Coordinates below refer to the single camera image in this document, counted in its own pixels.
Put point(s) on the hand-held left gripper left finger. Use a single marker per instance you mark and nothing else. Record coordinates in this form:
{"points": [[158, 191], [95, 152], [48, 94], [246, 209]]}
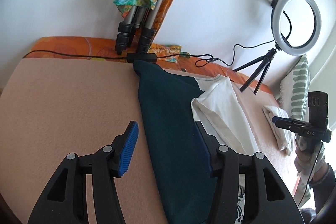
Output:
{"points": [[128, 145]]}

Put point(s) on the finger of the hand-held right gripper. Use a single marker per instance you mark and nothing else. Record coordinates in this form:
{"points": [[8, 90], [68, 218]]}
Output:
{"points": [[286, 121]]}

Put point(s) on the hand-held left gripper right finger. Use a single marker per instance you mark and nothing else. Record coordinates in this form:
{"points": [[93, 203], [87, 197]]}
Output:
{"points": [[202, 140]]}

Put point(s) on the green and cream tree-print t-shirt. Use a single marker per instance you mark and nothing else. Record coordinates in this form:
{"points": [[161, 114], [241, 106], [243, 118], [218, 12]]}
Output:
{"points": [[168, 121]]}

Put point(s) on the person's right forearm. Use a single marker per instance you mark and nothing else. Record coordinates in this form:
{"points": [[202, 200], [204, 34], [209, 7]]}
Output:
{"points": [[323, 187]]}

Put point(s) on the person's right hand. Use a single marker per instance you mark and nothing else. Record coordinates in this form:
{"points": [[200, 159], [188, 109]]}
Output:
{"points": [[304, 161]]}

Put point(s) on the white folded cloth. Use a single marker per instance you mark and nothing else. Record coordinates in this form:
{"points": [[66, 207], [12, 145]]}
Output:
{"points": [[281, 132]]}

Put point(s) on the green and white striped pillow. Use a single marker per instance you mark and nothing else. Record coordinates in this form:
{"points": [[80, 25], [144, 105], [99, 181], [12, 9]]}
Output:
{"points": [[296, 82]]}

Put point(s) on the black mini tripod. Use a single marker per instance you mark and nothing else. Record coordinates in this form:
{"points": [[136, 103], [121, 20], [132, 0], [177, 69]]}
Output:
{"points": [[262, 69]]}

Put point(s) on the peach blanket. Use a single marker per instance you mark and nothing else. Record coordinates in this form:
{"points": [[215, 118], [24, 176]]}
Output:
{"points": [[65, 108]]}

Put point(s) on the small colourful patterned cloth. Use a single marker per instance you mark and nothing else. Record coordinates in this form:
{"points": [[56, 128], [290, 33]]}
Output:
{"points": [[168, 49]]}

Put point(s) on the folded silver tripod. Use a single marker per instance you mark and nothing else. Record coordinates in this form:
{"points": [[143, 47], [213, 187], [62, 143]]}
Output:
{"points": [[145, 37]]}

